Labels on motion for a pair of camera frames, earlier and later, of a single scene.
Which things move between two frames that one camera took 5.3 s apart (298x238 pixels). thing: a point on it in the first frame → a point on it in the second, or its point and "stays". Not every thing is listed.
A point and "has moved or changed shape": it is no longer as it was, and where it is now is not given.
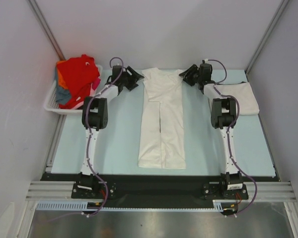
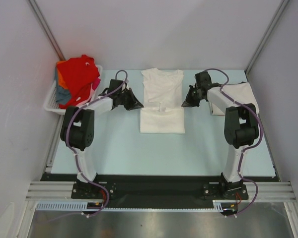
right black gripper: x=191 y=76 → x=194 y=93
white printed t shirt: x=162 y=143 has moved or changed shape
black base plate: x=157 y=192 stays
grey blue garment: x=63 y=95 stays
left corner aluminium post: x=35 y=5 stays
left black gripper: x=134 y=75 → x=134 y=104
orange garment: x=60 y=79 stays
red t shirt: x=79 y=73 stays
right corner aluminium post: x=282 y=5 stays
